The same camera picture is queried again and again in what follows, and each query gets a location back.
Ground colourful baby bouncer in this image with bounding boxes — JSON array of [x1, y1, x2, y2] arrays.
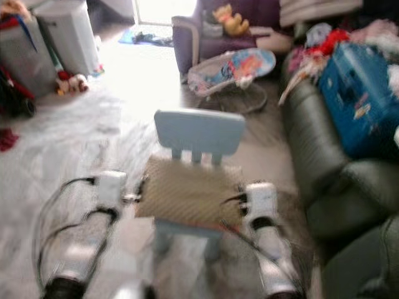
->
[[186, 47, 277, 115]]

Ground blue printed box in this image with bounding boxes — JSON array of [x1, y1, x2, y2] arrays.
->
[[317, 41, 399, 160]]

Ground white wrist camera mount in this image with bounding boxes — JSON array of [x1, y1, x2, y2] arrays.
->
[[244, 181, 279, 220], [96, 171, 129, 209]]

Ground purple armchair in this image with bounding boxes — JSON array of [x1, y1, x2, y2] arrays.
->
[[171, 0, 295, 77]]

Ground blue floor mat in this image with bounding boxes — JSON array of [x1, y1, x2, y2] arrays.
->
[[118, 27, 174, 48]]

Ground yellow plush toy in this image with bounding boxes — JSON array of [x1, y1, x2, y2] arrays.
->
[[211, 4, 251, 37]]

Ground white striped cushion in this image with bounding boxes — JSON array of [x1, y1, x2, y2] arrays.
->
[[279, 0, 365, 27]]

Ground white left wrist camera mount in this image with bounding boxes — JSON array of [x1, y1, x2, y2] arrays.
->
[[96, 171, 129, 209]]

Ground grey storage bin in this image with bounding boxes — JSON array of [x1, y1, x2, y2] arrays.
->
[[0, 19, 60, 98]]

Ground black stroller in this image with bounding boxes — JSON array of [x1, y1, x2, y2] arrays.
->
[[0, 65, 37, 118]]

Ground light blue child chair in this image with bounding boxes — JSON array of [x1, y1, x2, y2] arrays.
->
[[151, 108, 248, 262]]

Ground dark green leather sofa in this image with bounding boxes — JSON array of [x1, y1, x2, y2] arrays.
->
[[279, 55, 399, 299]]

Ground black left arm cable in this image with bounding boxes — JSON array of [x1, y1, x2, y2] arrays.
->
[[32, 177, 99, 293]]

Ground small red white plush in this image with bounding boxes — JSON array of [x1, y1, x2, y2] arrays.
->
[[55, 70, 90, 96]]

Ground red white toy pile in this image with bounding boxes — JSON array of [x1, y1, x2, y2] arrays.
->
[[278, 22, 353, 105]]

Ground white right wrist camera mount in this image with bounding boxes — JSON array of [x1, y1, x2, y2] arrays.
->
[[244, 181, 279, 220]]

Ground red cloth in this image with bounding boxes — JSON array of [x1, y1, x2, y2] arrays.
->
[[0, 127, 21, 153]]

